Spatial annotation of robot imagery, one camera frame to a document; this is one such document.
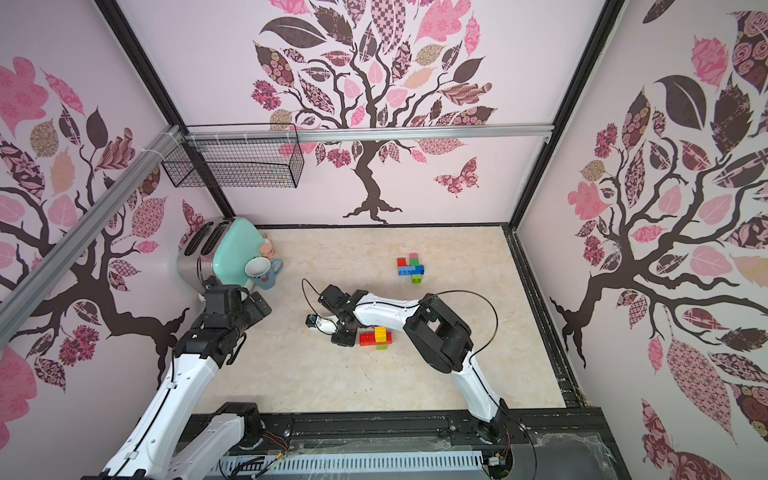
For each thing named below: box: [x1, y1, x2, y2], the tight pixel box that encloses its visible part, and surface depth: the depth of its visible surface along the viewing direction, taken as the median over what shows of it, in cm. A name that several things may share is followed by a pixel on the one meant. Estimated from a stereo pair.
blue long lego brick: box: [398, 265, 425, 277], surface depth 106 cm
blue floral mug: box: [244, 256, 284, 290], surface depth 99 cm
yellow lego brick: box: [374, 326, 387, 343], surface depth 83 cm
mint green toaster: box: [176, 217, 267, 295], surface depth 95 cm
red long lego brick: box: [359, 331, 393, 346], surface depth 86 cm
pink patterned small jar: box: [260, 238, 276, 259], surface depth 102 cm
